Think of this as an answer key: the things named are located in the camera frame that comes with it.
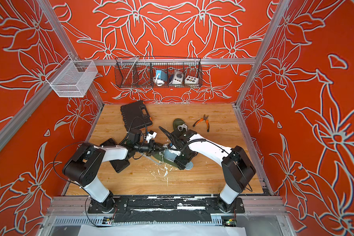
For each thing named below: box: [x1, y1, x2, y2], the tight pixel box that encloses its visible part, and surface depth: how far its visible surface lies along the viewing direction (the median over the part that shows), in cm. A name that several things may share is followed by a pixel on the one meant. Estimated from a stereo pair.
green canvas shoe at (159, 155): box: [151, 147, 180, 170], surface depth 85 cm
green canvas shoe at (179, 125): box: [172, 118, 188, 133], surface depth 99 cm
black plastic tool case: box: [120, 100, 153, 132], surface depth 109 cm
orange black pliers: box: [192, 114, 210, 133], surface depth 109 cm
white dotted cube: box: [184, 75, 200, 85], surface depth 96 cm
